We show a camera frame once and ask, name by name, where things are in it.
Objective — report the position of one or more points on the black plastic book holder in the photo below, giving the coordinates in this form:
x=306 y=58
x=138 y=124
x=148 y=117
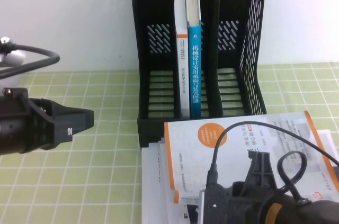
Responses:
x=156 y=4

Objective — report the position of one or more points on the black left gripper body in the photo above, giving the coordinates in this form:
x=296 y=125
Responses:
x=39 y=118

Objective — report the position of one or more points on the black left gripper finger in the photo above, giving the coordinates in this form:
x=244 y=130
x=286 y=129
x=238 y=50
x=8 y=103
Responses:
x=61 y=139
x=76 y=120

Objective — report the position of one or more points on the green checked tablecloth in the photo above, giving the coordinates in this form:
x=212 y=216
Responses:
x=106 y=176

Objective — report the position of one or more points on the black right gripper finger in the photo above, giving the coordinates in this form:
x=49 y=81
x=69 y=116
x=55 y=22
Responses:
x=260 y=171

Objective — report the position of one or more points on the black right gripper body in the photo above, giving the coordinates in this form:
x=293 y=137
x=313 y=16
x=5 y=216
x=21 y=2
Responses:
x=227 y=205

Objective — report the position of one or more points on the white spine book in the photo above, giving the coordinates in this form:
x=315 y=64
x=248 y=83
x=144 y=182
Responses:
x=182 y=9

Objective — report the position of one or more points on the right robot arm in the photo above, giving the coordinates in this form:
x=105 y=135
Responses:
x=304 y=213

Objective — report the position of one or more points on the plain white book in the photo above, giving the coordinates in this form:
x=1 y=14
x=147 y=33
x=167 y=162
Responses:
x=145 y=181

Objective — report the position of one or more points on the white book dark text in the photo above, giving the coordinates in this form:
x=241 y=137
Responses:
x=155 y=176

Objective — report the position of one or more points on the white orange ROS2 book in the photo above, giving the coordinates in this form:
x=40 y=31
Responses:
x=190 y=155

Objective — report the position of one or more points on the blue spine book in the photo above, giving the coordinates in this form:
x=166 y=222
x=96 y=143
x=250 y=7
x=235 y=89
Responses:
x=194 y=62

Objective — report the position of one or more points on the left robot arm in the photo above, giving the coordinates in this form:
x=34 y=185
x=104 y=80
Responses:
x=10 y=136

